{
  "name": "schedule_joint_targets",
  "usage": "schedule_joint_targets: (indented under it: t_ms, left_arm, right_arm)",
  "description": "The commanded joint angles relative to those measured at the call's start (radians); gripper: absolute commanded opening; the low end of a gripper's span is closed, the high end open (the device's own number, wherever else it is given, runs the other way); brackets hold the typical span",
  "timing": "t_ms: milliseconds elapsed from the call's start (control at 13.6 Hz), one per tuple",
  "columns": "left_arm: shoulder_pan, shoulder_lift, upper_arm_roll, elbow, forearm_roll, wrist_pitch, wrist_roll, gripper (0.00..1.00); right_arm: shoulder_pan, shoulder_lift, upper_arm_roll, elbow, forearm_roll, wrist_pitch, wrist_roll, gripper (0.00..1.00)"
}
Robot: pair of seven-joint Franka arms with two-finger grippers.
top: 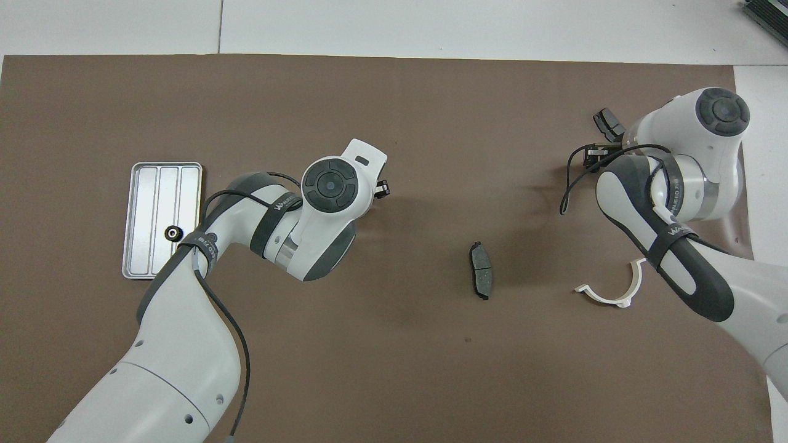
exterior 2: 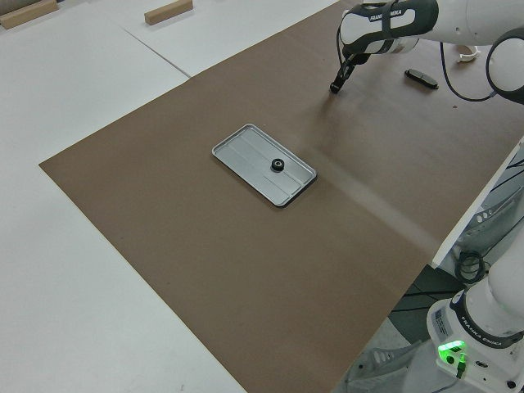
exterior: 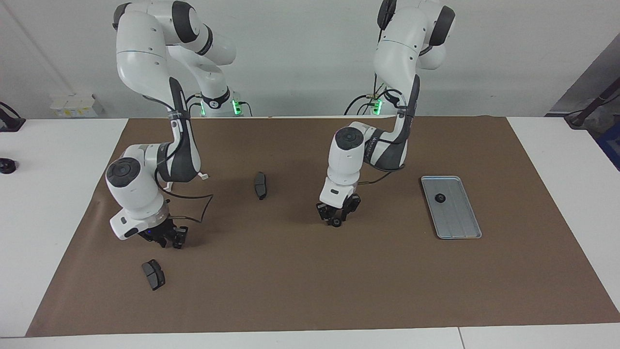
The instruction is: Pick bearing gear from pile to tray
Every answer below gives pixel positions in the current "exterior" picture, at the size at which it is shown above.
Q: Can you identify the silver metal compartment tray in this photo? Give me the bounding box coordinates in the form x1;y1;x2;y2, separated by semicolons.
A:
420;175;483;240

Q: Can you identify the brown table mat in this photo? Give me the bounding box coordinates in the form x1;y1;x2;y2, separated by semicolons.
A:
25;115;620;337

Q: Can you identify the black stand leg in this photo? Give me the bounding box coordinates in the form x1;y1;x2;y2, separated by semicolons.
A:
564;80;620;129

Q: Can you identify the blue crate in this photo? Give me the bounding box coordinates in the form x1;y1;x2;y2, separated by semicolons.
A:
597;124;620;171

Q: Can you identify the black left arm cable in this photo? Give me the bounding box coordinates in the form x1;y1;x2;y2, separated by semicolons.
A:
357;68;422;186

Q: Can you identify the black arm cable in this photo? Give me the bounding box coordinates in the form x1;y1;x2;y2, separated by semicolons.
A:
155;95;214;223
357;68;422;186

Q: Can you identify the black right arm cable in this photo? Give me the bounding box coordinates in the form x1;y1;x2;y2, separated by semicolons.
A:
155;95;214;223

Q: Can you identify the white curved plastic bracket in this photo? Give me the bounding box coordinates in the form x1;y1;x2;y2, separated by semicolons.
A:
162;172;210;192

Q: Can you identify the black base cable bundle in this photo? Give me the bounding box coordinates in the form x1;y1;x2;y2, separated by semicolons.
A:
180;95;204;117
344;92;383;116

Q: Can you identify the white wall socket box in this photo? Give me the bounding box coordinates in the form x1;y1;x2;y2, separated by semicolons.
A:
50;94;105;118

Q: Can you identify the black clamp mount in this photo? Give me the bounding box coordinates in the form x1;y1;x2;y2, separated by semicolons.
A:
0;101;26;132

